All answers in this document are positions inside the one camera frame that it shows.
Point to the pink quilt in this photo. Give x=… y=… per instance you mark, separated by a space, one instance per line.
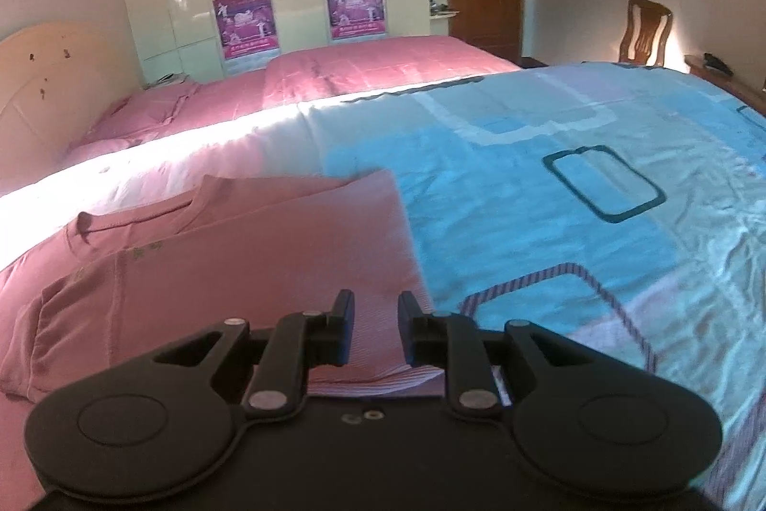
x=383 y=65

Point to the black object on desk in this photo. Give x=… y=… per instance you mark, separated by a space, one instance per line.
x=717 y=62

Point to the wooden chair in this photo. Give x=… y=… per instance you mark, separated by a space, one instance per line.
x=643 y=35

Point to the wooden desk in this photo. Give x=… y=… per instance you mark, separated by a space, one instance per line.
x=727 y=80

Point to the purple wall poster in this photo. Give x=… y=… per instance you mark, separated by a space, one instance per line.
x=246 y=20
x=355 y=5

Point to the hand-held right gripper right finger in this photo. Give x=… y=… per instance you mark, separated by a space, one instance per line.
x=408 y=316

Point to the blue and white printed blanket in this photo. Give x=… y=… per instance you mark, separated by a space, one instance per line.
x=568 y=223

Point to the pink pillow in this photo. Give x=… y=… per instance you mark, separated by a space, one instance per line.
x=140 y=116

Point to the pink shirt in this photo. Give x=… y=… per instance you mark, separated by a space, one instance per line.
x=251 y=271

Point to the cream wooden headboard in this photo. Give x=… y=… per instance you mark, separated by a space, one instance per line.
x=48 y=80

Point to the papers beside headboard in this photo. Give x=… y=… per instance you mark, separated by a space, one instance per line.
x=164 y=80

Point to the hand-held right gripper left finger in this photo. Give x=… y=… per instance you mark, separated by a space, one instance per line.
x=343 y=316

